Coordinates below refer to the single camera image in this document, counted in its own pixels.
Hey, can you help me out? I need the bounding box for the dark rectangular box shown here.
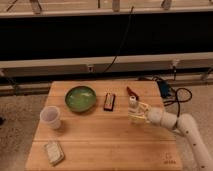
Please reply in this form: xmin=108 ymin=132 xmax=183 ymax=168
xmin=103 ymin=93 xmax=115 ymax=111

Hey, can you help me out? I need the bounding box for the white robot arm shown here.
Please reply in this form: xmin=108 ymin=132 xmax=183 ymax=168
xmin=128 ymin=102 xmax=213 ymax=171

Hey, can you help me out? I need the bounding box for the small white bottle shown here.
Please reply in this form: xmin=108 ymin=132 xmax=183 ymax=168
xmin=129 ymin=96 xmax=138 ymax=108

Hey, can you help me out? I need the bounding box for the translucent plastic cup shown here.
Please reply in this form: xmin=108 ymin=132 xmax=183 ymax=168
xmin=40 ymin=106 xmax=61 ymax=129

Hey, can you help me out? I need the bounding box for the black cable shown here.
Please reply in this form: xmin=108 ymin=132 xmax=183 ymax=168
xmin=102 ymin=5 xmax=135 ymax=74

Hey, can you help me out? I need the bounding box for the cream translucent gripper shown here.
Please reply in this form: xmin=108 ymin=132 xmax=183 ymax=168
xmin=128 ymin=102 xmax=150 ymax=124

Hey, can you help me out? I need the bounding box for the red brown tool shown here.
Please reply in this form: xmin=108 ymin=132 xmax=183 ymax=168
xmin=126 ymin=86 xmax=137 ymax=97

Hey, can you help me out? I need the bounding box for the green bowl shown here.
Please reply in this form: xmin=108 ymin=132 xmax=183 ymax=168
xmin=65 ymin=86 xmax=96 ymax=113

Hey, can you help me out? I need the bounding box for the black power adapter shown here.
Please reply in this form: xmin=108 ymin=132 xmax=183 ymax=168
xmin=157 ymin=81 xmax=170 ymax=98

